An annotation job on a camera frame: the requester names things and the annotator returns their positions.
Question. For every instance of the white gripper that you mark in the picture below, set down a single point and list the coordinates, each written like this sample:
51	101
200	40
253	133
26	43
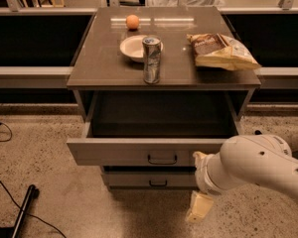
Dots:
203	177

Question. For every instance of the grey top drawer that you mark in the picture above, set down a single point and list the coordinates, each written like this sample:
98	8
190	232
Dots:
153	128

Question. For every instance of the grey drawer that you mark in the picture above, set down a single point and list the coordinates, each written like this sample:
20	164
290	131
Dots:
153	128
154	180

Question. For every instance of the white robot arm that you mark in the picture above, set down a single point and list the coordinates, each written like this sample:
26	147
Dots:
264	160

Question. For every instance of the grey bottom drawer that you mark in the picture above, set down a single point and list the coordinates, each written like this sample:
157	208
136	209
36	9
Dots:
154	180

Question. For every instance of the grey drawer cabinet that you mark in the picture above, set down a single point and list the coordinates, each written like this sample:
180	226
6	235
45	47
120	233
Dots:
101	66

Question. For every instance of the brown chip bag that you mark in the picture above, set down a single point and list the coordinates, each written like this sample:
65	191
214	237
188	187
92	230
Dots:
221	51

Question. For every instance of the silver drink can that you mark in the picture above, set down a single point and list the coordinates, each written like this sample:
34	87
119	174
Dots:
151	57

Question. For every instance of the white bowl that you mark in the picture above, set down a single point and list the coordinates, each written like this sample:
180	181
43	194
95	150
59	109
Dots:
132	47

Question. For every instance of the orange ball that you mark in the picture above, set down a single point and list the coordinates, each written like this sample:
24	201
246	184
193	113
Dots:
132	22

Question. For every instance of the black stand leg left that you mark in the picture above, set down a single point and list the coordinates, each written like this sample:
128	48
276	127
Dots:
14	231

